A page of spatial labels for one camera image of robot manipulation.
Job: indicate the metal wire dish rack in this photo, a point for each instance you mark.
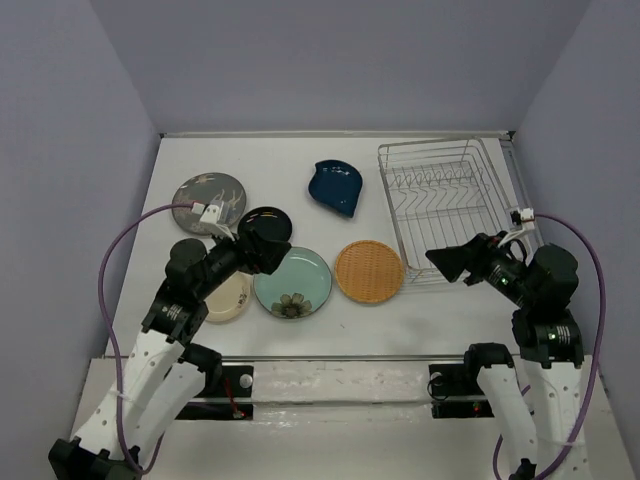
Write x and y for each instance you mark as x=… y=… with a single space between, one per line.
x=442 y=192

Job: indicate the woven bamboo plate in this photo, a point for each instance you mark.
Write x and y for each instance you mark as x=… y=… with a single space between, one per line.
x=369 y=272

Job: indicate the dark blue leaf dish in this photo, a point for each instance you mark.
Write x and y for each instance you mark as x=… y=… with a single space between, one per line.
x=336 y=185

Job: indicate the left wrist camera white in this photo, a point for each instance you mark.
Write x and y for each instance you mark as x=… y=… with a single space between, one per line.
x=213 y=217

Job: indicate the grey deer pattern plate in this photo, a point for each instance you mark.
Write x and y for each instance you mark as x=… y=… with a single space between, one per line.
x=204 y=188

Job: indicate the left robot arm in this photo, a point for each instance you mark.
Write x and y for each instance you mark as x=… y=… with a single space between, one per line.
x=165 y=369

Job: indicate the black glossy plate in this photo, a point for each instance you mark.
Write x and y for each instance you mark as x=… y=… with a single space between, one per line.
x=265 y=224

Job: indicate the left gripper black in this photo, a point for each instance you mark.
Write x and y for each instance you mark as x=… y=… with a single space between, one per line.
x=260 y=255

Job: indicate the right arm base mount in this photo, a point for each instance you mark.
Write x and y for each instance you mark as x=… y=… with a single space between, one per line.
x=454 y=394

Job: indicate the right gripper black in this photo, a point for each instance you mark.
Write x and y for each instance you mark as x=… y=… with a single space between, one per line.
x=474 y=254

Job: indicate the teal flower plate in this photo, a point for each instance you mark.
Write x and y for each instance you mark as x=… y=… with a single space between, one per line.
x=299 y=287

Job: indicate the cream plate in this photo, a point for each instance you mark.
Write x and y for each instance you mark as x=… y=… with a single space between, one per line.
x=229 y=300

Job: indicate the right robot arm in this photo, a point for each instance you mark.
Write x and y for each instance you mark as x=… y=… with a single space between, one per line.
x=541 y=432

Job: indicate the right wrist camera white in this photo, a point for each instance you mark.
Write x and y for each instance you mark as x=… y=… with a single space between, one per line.
x=523 y=221

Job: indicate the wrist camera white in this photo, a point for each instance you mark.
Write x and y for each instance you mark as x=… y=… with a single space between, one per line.
x=213 y=217
x=523 y=221

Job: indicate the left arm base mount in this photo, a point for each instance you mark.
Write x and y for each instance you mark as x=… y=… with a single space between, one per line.
x=226 y=398

